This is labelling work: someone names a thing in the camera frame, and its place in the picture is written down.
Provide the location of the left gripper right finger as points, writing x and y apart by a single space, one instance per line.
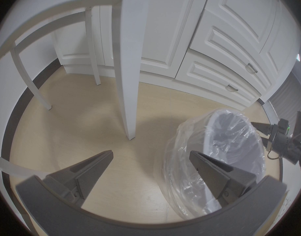
214 176

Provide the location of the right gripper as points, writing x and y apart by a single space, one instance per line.
283 144

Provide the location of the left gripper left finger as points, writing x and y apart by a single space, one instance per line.
89 176

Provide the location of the clear plastic bag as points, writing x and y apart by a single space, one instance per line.
180 176

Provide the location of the white trash bin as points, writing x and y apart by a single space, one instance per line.
214 131

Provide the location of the white chair with grey padding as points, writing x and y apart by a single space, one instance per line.
128 58

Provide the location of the white wardrobe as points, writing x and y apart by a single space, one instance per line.
214 21

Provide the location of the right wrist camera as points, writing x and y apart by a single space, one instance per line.
283 125

